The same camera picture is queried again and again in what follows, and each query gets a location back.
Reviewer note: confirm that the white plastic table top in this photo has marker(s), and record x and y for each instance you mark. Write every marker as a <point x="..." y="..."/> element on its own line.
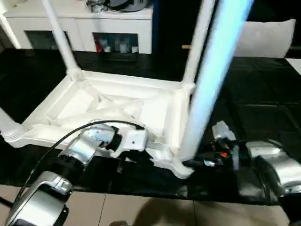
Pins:
<point x="94" y="99"/>

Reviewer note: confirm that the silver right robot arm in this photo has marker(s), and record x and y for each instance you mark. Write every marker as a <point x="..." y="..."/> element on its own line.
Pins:
<point x="277" y="165"/>

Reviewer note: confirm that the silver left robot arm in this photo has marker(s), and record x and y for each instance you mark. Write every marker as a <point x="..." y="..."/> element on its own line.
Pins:
<point x="84" y="146"/>

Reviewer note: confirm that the black work mat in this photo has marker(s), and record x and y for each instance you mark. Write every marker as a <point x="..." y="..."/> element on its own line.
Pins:
<point x="263" y="103"/>

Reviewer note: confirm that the white flat board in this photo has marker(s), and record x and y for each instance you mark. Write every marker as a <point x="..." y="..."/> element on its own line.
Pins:
<point x="294" y="65"/>

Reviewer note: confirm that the small tan label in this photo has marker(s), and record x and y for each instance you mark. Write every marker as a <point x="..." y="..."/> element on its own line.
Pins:
<point x="186" y="46"/>

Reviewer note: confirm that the grey cushion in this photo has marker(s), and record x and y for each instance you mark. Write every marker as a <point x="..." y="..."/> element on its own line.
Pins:
<point x="268" y="40"/>

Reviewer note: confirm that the black sofa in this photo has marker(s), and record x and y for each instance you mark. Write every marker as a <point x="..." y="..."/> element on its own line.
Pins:
<point x="169" y="23"/>

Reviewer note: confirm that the white glass-door cabinet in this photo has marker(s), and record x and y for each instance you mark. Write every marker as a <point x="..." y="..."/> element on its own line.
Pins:
<point x="47" y="28"/>

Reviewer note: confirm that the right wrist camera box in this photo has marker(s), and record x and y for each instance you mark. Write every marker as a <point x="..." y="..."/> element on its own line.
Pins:
<point x="222" y="131"/>

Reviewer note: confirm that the black metal frame bar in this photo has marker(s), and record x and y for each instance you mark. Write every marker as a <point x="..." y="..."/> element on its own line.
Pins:
<point x="5" y="202"/>

